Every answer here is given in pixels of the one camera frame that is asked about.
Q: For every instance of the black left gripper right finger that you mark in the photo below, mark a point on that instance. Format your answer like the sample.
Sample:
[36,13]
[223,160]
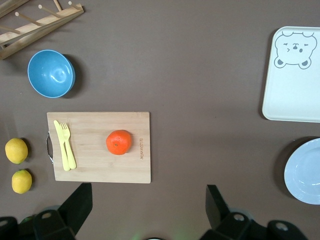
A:
[215,207]

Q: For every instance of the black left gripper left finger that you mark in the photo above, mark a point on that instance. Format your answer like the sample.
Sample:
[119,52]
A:
[80,205]

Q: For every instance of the orange mandarin fruit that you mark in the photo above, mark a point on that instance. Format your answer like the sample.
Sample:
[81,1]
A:
[118,142]

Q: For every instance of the white round plate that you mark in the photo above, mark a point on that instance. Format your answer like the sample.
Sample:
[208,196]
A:
[305,172]

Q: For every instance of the bamboo cutting board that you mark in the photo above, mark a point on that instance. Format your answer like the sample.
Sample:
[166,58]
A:
[100,170]

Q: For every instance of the yellow plastic fork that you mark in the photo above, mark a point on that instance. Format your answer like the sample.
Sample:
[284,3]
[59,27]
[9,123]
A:
[72,161]

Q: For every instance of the dark green lime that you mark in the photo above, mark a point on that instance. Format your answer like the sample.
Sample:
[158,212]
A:
[25,220]

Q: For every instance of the yellow lemon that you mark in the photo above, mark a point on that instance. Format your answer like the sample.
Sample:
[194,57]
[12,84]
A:
[16,150]
[21,181]

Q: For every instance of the blue bowl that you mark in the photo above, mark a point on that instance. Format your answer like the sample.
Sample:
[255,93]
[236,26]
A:
[50,73]

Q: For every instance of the cream bear print tray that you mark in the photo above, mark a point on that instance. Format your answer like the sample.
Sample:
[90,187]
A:
[292,95]

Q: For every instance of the wooden peg drying rack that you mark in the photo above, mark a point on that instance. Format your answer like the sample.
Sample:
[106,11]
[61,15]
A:
[30,30]

